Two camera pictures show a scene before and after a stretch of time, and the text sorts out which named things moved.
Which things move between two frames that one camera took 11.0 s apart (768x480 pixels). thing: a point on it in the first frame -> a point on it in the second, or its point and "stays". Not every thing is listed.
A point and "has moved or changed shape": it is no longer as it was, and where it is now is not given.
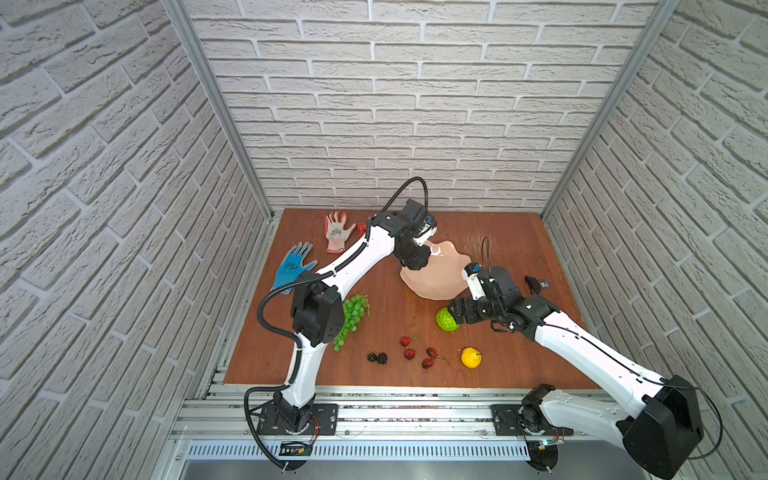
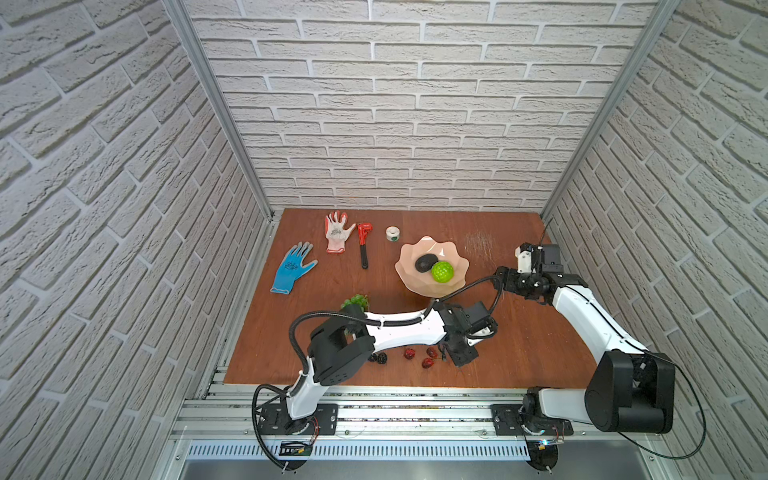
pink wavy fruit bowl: [442, 278] stays
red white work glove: [336, 232] stays
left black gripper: [422, 260] -> [466, 352]
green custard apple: [446, 321] has moved or changed shape
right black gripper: [457, 313] -> [511, 276]
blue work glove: [292, 266] stays
